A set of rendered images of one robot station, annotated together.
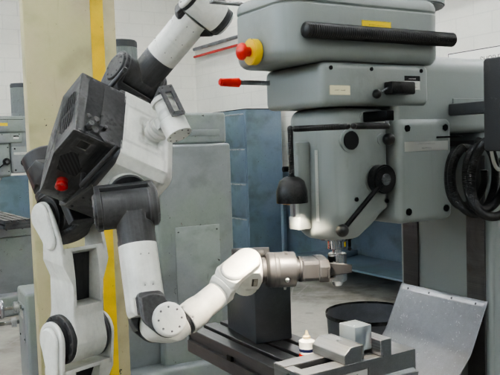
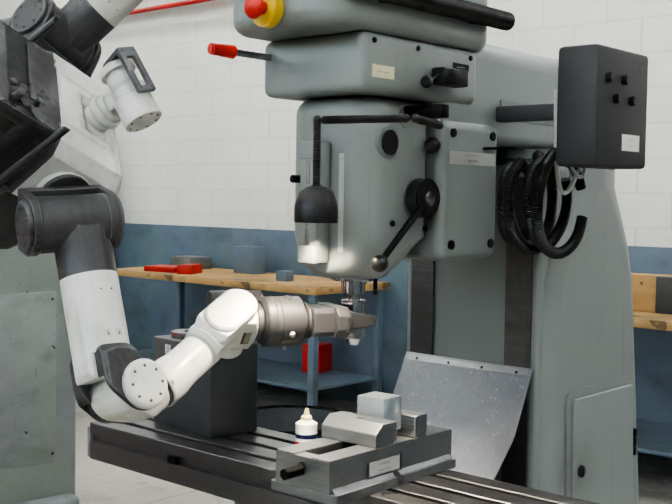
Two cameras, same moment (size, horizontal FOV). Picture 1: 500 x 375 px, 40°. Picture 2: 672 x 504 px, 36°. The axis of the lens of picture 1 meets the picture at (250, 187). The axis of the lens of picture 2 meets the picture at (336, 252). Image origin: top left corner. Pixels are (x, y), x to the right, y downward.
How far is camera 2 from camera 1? 0.41 m
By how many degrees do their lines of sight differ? 17
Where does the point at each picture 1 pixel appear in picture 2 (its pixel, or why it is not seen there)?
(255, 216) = not seen: hidden behind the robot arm
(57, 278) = not seen: outside the picture
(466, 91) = (514, 92)
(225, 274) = (212, 323)
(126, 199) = (77, 207)
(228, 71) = not seen: hidden behind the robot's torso
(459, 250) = (494, 303)
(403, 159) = (447, 174)
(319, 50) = (364, 14)
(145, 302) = (112, 358)
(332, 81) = (375, 59)
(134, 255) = (91, 290)
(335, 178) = (368, 192)
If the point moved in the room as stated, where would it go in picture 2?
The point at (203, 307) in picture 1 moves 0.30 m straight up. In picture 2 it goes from (185, 369) to (186, 182)
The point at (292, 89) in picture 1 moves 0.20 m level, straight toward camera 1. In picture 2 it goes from (312, 67) to (340, 52)
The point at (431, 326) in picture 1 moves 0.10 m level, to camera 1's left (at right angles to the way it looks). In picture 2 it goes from (454, 405) to (409, 408)
